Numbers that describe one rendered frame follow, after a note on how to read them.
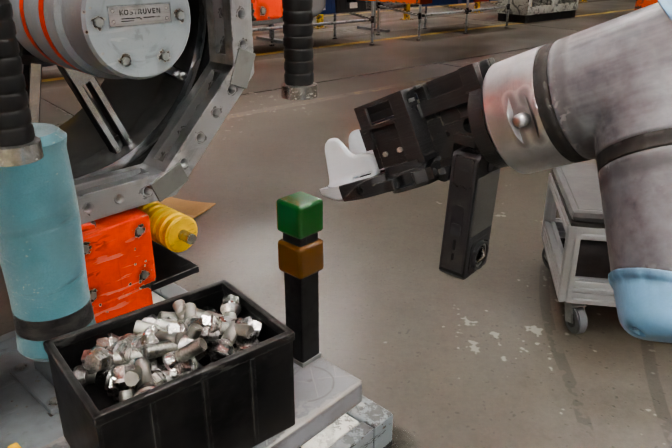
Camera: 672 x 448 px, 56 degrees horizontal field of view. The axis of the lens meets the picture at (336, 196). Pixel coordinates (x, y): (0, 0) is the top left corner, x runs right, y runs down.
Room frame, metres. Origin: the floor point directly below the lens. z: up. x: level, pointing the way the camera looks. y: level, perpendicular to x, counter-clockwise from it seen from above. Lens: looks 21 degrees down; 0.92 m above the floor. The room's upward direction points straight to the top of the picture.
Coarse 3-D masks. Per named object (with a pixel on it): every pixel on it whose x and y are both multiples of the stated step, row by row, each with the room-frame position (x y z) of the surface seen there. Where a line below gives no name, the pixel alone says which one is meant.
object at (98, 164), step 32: (192, 0) 1.03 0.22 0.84; (192, 32) 1.03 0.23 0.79; (32, 64) 0.85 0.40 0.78; (192, 64) 1.01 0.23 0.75; (32, 96) 0.84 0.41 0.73; (96, 96) 0.91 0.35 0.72; (128, 96) 1.06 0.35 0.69; (160, 96) 1.01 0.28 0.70; (64, 128) 1.06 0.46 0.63; (96, 128) 0.92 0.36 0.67; (128, 128) 0.98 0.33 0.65; (160, 128) 0.96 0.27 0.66; (96, 160) 0.91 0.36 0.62; (128, 160) 0.91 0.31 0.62
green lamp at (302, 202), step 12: (300, 192) 0.68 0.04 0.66; (276, 204) 0.66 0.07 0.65; (288, 204) 0.64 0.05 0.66; (300, 204) 0.64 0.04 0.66; (312, 204) 0.65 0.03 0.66; (288, 216) 0.64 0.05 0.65; (300, 216) 0.63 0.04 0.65; (312, 216) 0.64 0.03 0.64; (288, 228) 0.64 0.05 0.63; (300, 228) 0.63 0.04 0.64; (312, 228) 0.64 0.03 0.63
